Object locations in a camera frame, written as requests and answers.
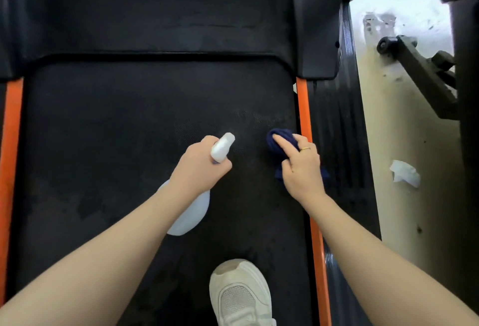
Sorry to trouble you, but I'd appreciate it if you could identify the crumpled white tissue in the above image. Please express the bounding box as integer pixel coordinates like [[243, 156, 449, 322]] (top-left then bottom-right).
[[389, 160, 421, 189]]

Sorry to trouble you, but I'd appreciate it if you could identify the person's right hand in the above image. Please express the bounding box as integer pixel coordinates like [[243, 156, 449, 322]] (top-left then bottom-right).
[[272, 133, 327, 209]]

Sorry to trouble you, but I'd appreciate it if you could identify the white spray bottle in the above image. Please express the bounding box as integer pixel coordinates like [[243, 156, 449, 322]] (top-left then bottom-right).
[[157, 132, 236, 236]]

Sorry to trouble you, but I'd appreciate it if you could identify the black treadmill belt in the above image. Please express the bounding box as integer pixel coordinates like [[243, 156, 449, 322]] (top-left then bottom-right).
[[14, 56, 313, 326]]

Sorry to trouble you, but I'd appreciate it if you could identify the orange treadmill side strip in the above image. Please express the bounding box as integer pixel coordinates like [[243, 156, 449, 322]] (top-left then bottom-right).
[[295, 77, 332, 326], [0, 78, 24, 306]]

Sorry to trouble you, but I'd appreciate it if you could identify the black ribbed treadmill side rail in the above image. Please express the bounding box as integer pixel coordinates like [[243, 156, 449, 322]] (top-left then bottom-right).
[[306, 3, 382, 326]]

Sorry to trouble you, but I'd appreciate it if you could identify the black machine frame with wheel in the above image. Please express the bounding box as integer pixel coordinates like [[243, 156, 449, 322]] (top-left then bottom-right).
[[376, 35, 460, 121]]

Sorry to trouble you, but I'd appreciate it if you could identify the black treadmill motor cover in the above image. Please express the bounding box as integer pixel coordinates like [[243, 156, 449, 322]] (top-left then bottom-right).
[[0, 0, 342, 80]]

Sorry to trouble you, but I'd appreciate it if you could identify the white sneaker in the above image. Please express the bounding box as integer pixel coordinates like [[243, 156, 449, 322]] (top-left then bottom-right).
[[209, 259, 277, 326]]

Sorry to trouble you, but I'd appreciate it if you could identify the person's right forearm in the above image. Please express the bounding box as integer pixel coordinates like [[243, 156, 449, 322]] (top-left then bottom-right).
[[299, 192, 479, 326]]

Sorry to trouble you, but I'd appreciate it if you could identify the person's left forearm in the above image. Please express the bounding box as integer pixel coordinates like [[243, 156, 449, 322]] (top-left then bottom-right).
[[0, 179, 211, 326]]

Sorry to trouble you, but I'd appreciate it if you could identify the black machine upright post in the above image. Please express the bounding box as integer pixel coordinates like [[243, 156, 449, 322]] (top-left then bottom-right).
[[431, 0, 479, 313]]

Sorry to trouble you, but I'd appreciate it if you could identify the dark blue cloth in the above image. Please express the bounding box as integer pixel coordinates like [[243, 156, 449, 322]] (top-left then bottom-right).
[[266, 128, 330, 184]]

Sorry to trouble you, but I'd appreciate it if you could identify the person's left hand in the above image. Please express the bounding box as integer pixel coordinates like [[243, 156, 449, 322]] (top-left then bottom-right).
[[168, 135, 233, 202]]

